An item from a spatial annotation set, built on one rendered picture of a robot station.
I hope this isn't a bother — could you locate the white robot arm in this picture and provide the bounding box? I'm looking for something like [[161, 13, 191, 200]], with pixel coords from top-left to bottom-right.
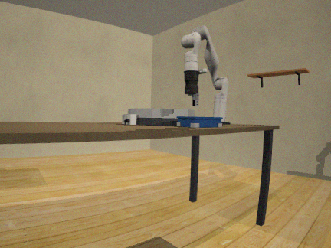
[[181, 25, 228, 122]]

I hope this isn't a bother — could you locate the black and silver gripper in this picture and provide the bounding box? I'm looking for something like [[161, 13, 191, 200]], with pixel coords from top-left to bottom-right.
[[184, 61, 207, 106]]

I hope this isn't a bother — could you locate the blue crate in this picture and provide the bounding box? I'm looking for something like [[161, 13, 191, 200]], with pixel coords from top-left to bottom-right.
[[177, 116, 223, 128]]

